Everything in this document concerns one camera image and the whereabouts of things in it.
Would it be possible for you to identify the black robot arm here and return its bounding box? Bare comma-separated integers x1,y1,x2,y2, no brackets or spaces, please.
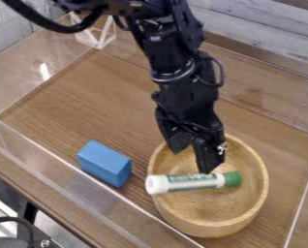
56,0,227,173

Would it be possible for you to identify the brown wooden bowl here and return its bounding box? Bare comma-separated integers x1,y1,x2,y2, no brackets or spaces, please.
147,135,269,238

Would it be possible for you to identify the green Expo marker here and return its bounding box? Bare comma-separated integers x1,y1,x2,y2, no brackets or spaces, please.
145,171,243,195

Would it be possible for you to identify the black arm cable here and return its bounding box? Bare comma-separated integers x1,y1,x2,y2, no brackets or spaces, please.
0,0,109,35

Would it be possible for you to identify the black table leg bracket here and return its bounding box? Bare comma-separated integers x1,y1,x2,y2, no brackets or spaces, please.
19,201,63,248

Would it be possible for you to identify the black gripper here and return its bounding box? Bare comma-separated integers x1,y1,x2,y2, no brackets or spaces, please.
151,51,228,175

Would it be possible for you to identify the blue rectangular block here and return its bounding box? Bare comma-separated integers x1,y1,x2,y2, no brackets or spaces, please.
77,139,132,188

